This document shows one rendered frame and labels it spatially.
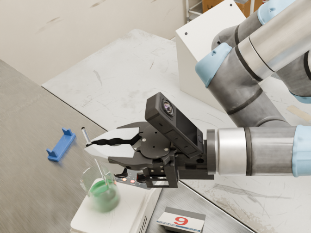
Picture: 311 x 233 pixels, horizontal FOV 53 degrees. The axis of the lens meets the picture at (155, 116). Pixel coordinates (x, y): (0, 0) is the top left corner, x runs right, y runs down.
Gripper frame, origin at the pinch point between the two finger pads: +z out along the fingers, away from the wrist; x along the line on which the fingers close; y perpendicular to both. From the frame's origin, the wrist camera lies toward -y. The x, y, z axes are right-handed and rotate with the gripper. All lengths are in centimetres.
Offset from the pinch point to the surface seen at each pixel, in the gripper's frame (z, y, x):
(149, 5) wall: 27, 66, 203
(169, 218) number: -10.1, 23.8, -0.1
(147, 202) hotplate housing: -6.1, 19.6, 1.1
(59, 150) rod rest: 22.0, 24.4, 19.3
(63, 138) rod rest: 22.3, 24.4, 23.8
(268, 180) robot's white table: -31.8, 26.6, 11.8
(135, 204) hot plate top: -4.1, 17.3, -0.7
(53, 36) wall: 78, 51, 135
